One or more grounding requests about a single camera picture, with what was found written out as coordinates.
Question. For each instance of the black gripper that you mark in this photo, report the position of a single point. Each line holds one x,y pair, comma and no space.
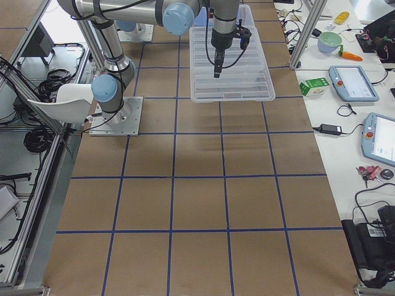
221,40

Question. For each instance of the clear plastic box lid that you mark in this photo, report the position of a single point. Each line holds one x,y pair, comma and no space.
248,80

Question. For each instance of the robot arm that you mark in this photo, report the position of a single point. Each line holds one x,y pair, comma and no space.
177,17

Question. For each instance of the green white carton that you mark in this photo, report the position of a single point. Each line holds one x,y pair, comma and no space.
313,87

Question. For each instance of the green blue bowl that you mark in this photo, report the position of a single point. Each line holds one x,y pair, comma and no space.
328,42

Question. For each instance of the toy carrot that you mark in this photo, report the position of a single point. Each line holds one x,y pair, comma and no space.
348,55

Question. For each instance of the toy corn cob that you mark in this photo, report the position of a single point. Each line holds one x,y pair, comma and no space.
341,18

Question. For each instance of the teach pendant tablet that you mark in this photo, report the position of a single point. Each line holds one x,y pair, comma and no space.
352,84
378,138

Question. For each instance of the white chair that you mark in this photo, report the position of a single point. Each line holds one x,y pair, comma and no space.
73,102

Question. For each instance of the black computer mouse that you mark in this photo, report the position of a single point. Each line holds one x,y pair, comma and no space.
386,174

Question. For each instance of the black device on table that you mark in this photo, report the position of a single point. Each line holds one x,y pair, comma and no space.
372,246

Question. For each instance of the wrist camera black housing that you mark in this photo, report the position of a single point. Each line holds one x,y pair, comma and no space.
243,34

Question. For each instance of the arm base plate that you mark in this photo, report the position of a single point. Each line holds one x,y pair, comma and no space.
141,34
126,121

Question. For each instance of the aluminium frame post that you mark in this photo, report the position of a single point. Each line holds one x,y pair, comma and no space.
306,32

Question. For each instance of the black power brick with cable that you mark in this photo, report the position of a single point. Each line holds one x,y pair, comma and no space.
333,130

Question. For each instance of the red keychain keys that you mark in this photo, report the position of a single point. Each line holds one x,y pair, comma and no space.
368,173

